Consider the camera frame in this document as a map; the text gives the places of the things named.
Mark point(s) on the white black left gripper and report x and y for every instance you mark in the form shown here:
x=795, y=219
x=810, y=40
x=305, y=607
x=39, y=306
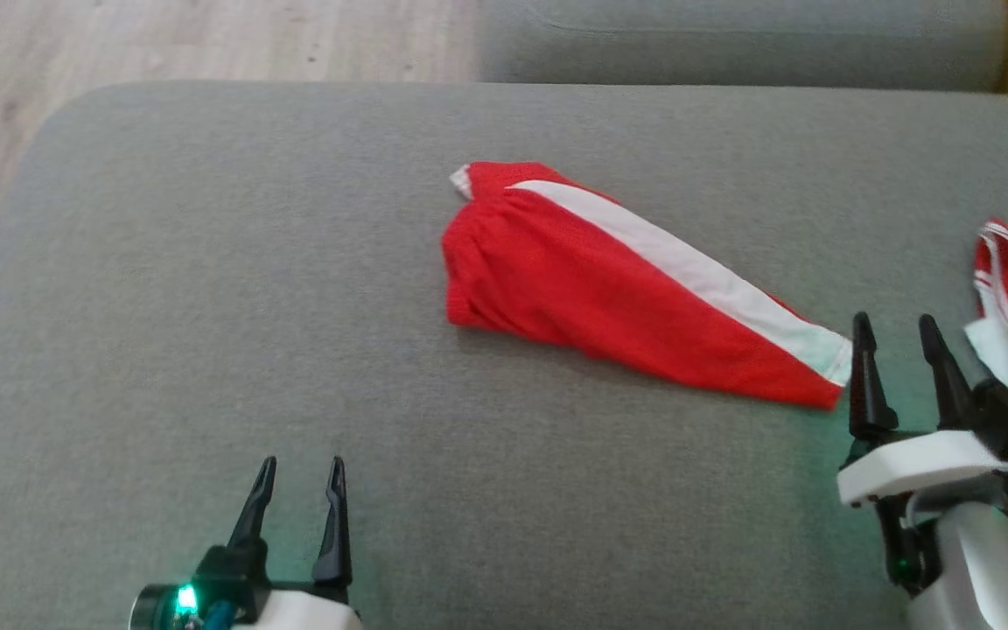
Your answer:
x=311, y=612

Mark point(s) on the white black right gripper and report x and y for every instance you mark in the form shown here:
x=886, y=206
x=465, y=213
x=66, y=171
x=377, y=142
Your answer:
x=924, y=464

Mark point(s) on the red shorts white stripe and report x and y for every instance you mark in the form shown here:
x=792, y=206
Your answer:
x=574, y=289

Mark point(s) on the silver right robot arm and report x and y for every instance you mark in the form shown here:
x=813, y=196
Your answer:
x=985, y=569

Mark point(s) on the grey sofa seat cushion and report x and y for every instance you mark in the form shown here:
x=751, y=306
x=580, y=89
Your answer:
x=206, y=306

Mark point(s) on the grey sofa back cushion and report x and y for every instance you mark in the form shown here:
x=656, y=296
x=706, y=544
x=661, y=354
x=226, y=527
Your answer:
x=731, y=48

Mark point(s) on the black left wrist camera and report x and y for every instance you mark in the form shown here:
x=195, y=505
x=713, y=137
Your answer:
x=233, y=573

